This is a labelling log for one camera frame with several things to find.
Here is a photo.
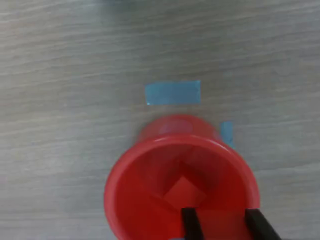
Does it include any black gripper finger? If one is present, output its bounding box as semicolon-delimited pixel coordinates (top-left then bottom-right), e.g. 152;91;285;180
181;207;205;240
244;209;282;240

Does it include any red wooden cube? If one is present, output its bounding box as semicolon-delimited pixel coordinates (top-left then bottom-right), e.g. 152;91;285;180
163;174;206;209
197;207;249;240

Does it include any red plastic cup bin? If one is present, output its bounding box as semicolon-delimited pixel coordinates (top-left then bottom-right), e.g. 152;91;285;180
103;114;261;240

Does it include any blue masking tape piece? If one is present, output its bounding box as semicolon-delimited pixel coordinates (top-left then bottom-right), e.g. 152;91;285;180
220;121;236;149
144;79;202;106

